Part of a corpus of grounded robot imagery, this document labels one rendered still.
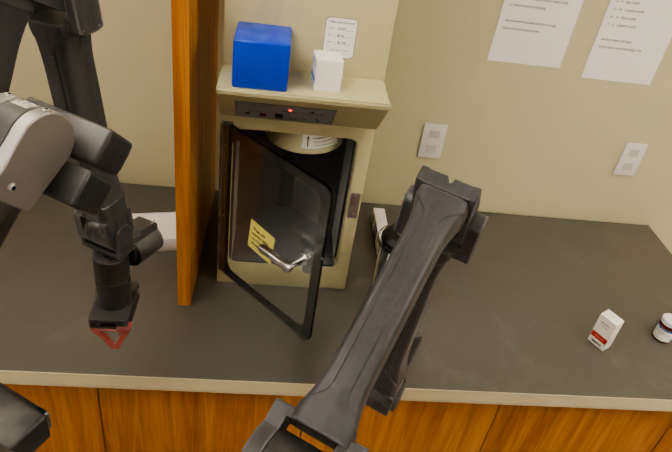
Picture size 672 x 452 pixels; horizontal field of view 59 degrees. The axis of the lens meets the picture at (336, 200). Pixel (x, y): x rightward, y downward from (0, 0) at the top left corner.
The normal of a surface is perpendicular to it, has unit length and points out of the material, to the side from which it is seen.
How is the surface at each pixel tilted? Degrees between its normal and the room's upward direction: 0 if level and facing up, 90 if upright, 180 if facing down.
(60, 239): 0
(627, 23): 90
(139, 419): 90
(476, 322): 0
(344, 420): 26
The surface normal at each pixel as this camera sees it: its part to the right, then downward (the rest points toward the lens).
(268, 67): 0.05, 0.57
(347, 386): -0.02, -0.52
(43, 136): 0.89, 0.35
